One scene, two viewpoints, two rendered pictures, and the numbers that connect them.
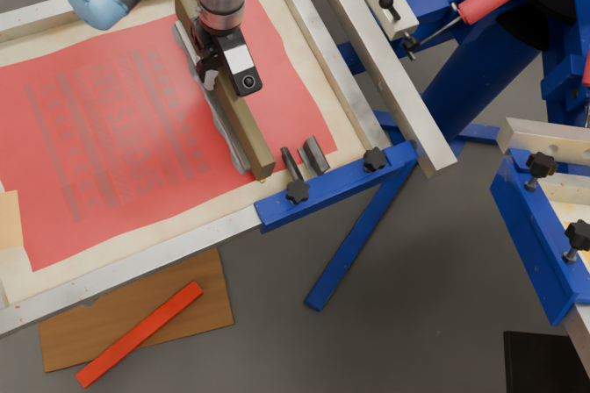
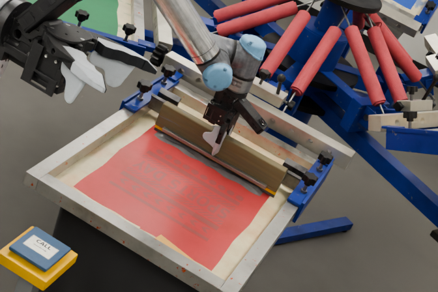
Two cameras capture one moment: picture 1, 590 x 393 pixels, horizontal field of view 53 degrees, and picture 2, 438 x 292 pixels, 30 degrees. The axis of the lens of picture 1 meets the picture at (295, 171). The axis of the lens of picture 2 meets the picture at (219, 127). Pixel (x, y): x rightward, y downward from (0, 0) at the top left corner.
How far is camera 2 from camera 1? 175 cm
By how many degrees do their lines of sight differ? 43
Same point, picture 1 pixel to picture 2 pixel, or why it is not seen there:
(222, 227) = (283, 214)
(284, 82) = not seen: hidden behind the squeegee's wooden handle
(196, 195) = (249, 211)
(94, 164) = (186, 210)
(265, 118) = not seen: hidden behind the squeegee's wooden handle
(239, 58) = (252, 111)
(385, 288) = not seen: outside the picture
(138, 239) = (244, 240)
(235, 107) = (247, 149)
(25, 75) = (103, 176)
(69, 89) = (135, 178)
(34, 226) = (188, 249)
